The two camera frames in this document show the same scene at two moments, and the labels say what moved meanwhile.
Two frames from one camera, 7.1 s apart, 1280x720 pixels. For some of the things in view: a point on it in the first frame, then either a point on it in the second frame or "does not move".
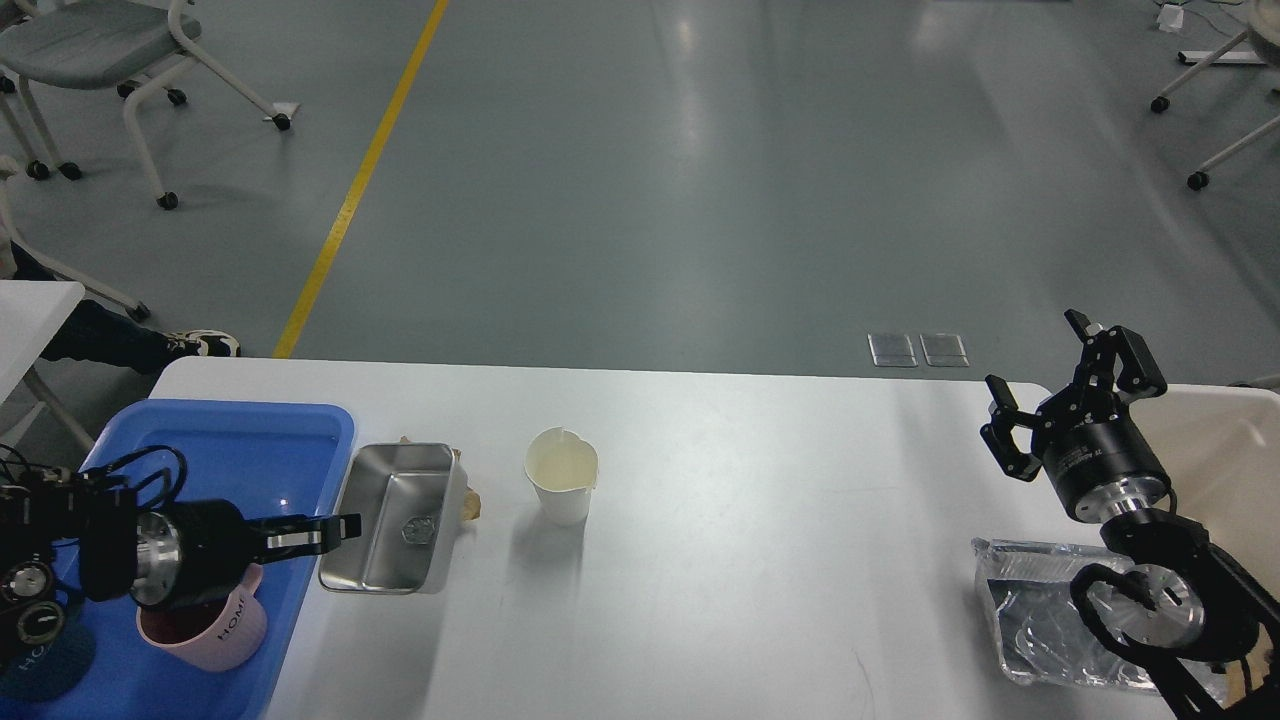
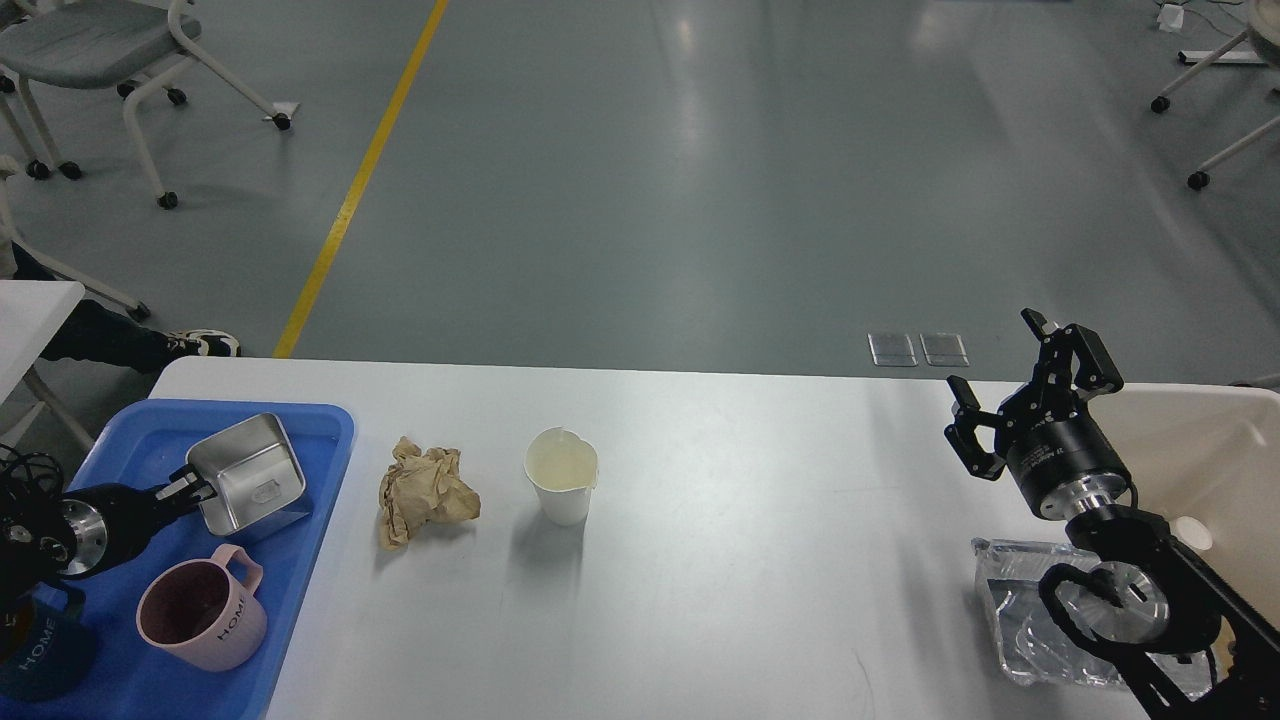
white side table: (31, 313) does not move
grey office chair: (83, 44) does not move
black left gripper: (193, 552) to (108, 522)
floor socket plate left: (891, 350) does not move
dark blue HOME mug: (43, 671) does not move
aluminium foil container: (1042, 638) does not move
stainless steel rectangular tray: (404, 493) to (257, 475)
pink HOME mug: (215, 634) does not move
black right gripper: (1092, 447) to (1058, 453)
